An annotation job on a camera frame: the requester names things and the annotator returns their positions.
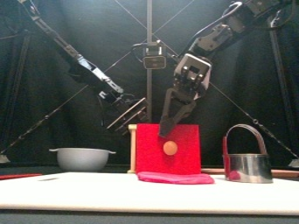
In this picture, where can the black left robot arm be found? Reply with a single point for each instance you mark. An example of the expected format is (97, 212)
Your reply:
(78, 62)

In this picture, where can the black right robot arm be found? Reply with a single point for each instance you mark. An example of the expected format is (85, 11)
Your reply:
(221, 32)

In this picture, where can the red drawer with wooden knob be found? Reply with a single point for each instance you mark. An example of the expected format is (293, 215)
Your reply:
(170, 157)

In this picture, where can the pink flat dough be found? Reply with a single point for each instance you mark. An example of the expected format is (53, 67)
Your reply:
(174, 178)

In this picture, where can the white cutting board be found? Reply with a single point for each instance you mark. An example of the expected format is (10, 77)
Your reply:
(146, 194)

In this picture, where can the flat red mat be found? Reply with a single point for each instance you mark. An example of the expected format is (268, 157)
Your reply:
(17, 176)

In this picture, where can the black camera on pole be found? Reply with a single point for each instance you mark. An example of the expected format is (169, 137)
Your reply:
(153, 57)

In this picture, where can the grey vertical frame pole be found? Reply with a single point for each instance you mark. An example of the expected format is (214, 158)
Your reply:
(148, 23)

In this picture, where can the black frame leg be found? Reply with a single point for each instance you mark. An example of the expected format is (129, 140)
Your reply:
(281, 87)
(17, 87)

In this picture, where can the white frame foot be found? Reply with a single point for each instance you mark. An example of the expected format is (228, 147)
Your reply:
(293, 163)
(2, 159)

